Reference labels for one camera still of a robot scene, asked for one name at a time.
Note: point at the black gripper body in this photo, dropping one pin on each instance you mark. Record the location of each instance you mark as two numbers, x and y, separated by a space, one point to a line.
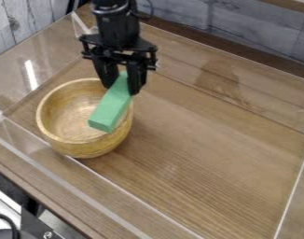
118 42

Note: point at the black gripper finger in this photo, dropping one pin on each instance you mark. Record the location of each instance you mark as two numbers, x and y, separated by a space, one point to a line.
107 70
137 76

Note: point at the green rectangular block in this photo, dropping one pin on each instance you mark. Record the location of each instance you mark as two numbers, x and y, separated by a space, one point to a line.
113 106

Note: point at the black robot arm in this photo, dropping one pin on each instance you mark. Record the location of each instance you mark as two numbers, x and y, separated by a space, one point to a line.
118 4

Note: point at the wooden bowl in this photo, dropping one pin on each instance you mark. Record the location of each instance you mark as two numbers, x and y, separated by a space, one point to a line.
62 116

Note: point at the clear acrylic table barrier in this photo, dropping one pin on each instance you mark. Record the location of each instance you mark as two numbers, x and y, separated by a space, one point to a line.
211 166

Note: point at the clear acrylic corner bracket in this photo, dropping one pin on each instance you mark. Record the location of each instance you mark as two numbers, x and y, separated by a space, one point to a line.
79 26

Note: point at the black metal bracket with bolt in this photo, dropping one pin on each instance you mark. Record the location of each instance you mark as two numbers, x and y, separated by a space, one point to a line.
34 228

